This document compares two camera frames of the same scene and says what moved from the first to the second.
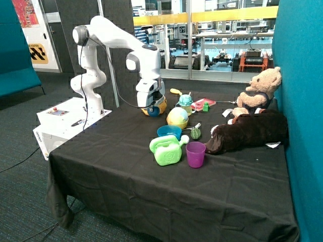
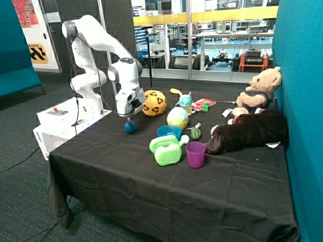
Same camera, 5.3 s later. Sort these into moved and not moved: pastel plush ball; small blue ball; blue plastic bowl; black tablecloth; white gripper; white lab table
Moved: white gripper; small blue ball
Not moved: black tablecloth; white lab table; blue plastic bowl; pastel plush ball
